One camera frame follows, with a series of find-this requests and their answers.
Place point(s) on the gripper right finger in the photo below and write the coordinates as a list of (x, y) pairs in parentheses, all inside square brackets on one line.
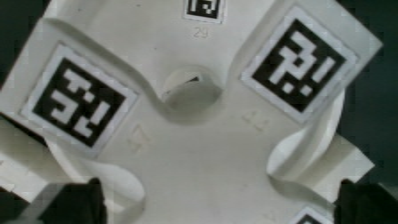
[(367, 204)]

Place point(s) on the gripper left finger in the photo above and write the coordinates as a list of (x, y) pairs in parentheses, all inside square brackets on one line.
[(68, 204)]

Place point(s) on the white cross-shaped table base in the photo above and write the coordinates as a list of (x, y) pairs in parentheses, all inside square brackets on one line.
[(237, 166)]

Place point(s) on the white cylindrical table leg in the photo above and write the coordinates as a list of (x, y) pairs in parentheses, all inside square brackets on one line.
[(191, 90)]

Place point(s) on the white round table top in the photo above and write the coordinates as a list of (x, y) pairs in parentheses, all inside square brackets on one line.
[(164, 36)]

